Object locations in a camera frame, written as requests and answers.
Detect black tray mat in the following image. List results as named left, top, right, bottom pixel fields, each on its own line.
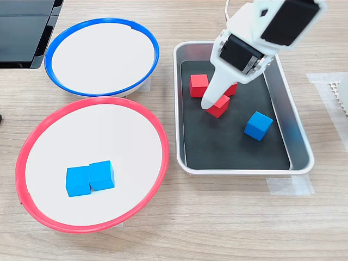
left=180, top=60, right=291, bottom=170

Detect blue-rimmed white plate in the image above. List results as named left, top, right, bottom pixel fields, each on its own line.
left=44, top=17, right=160, bottom=98

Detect pale perforated base plate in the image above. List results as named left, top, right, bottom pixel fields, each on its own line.
left=328, top=80, right=348, bottom=118

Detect steel tray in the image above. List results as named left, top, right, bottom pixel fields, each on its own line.
left=173, top=40, right=315, bottom=176

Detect black glossy panel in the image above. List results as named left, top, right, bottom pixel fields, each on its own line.
left=0, top=0, right=65, bottom=69

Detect blue cube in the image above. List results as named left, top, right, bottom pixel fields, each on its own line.
left=243, top=111, right=274, bottom=142
left=65, top=165, right=92, bottom=197
left=89, top=160, right=115, bottom=192

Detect red cube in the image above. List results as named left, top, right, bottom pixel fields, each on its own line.
left=206, top=94, right=231, bottom=119
left=189, top=73, right=210, bottom=98
left=224, top=82, right=239, bottom=97

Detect red-rimmed white plate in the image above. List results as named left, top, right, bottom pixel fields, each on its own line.
left=15, top=96, right=170, bottom=234

